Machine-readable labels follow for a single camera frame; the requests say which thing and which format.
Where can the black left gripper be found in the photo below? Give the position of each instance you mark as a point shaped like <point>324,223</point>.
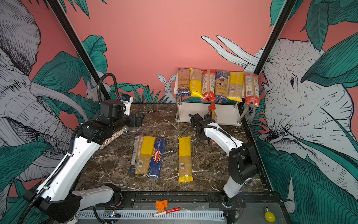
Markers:
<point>134,123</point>

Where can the red yellow narrow spaghetti bag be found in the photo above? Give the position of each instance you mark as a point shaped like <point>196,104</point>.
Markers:
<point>212,110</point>

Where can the yellow-end spaghetti bag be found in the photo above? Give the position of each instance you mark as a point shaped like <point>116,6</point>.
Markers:
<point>195,83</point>

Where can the yellow-top spaghetti bag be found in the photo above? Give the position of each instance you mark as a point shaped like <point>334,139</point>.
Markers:
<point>235,86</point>

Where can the blue-bottom spaghetti bag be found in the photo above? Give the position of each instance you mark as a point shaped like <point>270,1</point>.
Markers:
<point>183,76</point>

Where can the blue portrait spaghetti bag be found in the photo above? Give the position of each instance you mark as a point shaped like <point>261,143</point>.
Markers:
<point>221,85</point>

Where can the red double spaghetti bag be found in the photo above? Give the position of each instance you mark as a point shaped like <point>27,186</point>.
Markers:
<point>252,96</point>

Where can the blue Barilla spaghetti box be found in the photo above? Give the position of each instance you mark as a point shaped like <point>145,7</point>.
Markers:
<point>157,158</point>

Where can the plain yellow spaghetti bag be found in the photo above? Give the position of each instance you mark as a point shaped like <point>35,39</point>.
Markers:
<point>185,160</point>

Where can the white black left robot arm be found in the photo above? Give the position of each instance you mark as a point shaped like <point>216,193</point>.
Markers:
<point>55,196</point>

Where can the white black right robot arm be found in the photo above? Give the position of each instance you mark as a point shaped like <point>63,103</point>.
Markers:
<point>243,163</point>

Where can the white two-tier shelf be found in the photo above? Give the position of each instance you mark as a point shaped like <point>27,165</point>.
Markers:
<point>225,114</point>

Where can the glitter silver microphone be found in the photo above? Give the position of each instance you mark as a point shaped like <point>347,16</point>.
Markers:
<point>114,136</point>

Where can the yellow label spaghetti bag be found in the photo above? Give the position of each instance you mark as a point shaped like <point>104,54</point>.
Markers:
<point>145,155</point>

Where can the clear blue-end spaghetti bag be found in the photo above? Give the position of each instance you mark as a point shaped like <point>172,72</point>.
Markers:
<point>136,152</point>

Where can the orange plastic block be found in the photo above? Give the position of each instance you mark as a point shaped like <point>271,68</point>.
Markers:
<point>161,205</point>

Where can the red white marker pen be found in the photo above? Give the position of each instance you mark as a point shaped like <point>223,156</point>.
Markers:
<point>160,213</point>

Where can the yellow light bulb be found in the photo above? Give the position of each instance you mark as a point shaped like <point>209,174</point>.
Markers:
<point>269,216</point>

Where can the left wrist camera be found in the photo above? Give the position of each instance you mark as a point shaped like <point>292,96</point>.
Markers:
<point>127,101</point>

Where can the white perforated cable tray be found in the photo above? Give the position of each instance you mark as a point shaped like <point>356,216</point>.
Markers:
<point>149,215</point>

